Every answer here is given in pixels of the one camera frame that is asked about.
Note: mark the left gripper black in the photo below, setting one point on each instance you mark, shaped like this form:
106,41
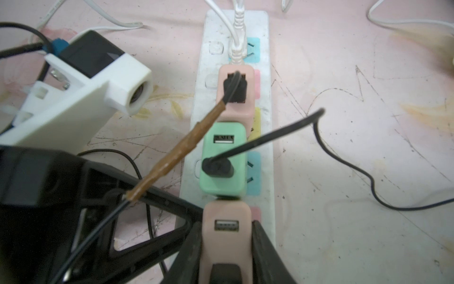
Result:
51,199

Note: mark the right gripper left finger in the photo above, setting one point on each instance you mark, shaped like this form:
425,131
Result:
185,268

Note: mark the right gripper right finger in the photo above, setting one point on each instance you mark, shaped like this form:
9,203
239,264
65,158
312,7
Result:
268,268

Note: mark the pink USB charger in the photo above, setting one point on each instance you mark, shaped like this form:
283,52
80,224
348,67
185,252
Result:
236,96
226,256

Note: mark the green USB charger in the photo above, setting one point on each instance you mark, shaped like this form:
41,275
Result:
223,176

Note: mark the white power strip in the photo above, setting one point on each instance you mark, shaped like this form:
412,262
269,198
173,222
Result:
254,114

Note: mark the white plug of face fan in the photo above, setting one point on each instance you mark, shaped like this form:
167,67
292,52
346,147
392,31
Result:
237,29

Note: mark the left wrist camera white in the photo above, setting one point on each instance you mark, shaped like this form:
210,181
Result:
102,80

